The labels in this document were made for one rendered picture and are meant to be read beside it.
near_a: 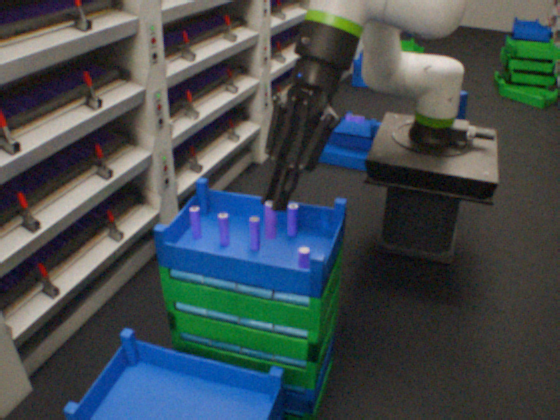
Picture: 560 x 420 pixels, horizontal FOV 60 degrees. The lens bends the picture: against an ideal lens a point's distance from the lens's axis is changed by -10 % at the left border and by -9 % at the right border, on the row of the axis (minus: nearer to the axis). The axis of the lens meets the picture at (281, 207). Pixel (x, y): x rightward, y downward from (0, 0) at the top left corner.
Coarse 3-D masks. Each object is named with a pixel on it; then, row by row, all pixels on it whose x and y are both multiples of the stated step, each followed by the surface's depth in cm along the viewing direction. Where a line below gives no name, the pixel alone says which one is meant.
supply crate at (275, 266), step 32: (224, 192) 107; (160, 224) 92; (320, 224) 104; (160, 256) 93; (192, 256) 91; (224, 256) 89; (256, 256) 97; (288, 256) 97; (320, 256) 84; (288, 288) 88; (320, 288) 86
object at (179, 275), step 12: (180, 276) 95; (192, 276) 95; (204, 276) 94; (216, 288) 95; (228, 288) 94; (240, 288) 92; (252, 288) 92; (264, 288) 92; (324, 288) 96; (276, 300) 93; (288, 300) 91; (300, 300) 90
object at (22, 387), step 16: (0, 320) 104; (0, 336) 105; (0, 352) 106; (16, 352) 110; (0, 368) 106; (16, 368) 111; (0, 384) 107; (16, 384) 112; (0, 400) 108; (16, 400) 112; (0, 416) 109
